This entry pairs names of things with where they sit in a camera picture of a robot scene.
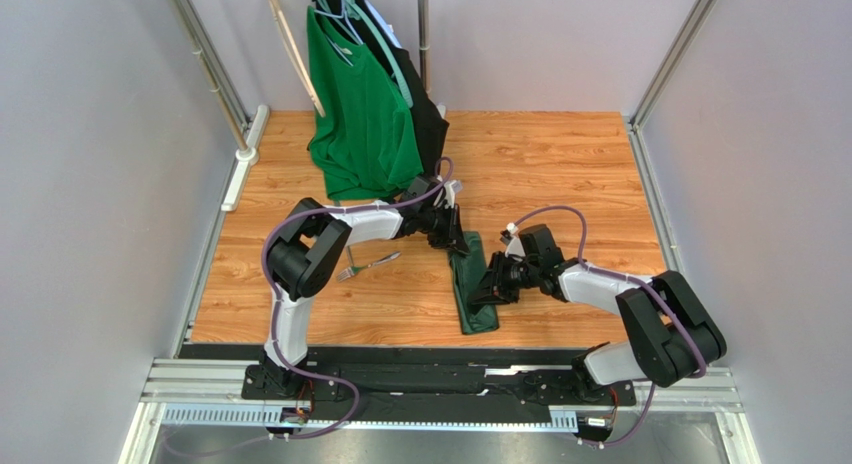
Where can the dark green cloth napkin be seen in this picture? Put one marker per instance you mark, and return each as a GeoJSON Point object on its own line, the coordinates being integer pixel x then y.
{"type": "Point", "coordinates": [467, 272]}

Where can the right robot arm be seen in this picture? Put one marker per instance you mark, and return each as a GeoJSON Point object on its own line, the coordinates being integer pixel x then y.
{"type": "Point", "coordinates": [670, 334]}

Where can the black t-shirt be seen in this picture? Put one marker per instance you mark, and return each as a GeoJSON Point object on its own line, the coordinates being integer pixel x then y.
{"type": "Point", "coordinates": [429, 128]}

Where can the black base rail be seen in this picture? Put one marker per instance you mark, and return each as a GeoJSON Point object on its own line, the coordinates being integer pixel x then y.
{"type": "Point", "coordinates": [465, 385]}

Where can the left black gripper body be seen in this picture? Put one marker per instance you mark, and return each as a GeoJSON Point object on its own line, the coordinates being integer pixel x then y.
{"type": "Point", "coordinates": [440, 225]}

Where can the white corner pole bracket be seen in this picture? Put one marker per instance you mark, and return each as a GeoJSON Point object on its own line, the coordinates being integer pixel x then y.
{"type": "Point", "coordinates": [245, 158]}

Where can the metal rack pole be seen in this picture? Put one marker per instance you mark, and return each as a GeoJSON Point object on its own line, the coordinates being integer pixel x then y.
{"type": "Point", "coordinates": [424, 43]}

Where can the silver fork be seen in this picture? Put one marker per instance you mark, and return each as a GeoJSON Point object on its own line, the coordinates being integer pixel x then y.
{"type": "Point", "coordinates": [352, 270]}

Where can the green t-shirt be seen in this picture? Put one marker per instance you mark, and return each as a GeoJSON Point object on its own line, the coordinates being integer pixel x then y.
{"type": "Point", "coordinates": [365, 142]}

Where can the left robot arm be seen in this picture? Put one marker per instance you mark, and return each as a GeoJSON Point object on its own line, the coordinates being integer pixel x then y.
{"type": "Point", "coordinates": [300, 255]}

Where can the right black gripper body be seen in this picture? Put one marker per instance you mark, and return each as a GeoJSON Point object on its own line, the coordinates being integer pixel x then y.
{"type": "Point", "coordinates": [501, 279]}

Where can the teal clothes hanger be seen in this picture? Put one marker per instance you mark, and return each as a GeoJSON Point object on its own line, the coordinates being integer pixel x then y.
{"type": "Point", "coordinates": [359, 21]}

